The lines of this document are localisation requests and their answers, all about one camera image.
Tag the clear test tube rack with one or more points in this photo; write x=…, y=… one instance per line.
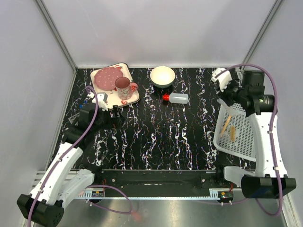
x=73, y=119

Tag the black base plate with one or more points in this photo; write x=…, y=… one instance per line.
x=164, y=184

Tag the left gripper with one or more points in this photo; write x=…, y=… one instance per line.
x=117, y=121

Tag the strawberry print tray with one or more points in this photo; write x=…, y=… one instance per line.
x=113, y=98

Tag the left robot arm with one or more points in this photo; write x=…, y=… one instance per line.
x=46, y=203

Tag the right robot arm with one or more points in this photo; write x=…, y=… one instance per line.
x=270, y=179

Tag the white green bowl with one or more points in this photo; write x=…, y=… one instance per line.
x=162, y=76

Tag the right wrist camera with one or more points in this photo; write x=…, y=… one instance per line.
x=222, y=78

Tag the pink patterned mug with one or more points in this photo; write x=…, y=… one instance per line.
x=125, y=88

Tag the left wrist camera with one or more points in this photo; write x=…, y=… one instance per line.
x=102, y=100

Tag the red cap wash bottle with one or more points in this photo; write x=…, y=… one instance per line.
x=176, y=98

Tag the pink dotted plate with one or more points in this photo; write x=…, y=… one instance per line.
x=105, y=78

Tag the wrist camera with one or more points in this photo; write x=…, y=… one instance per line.
x=222, y=78
x=102, y=100

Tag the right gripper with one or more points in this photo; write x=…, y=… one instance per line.
x=222, y=95

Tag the white plastic basket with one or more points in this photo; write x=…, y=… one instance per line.
x=243, y=146

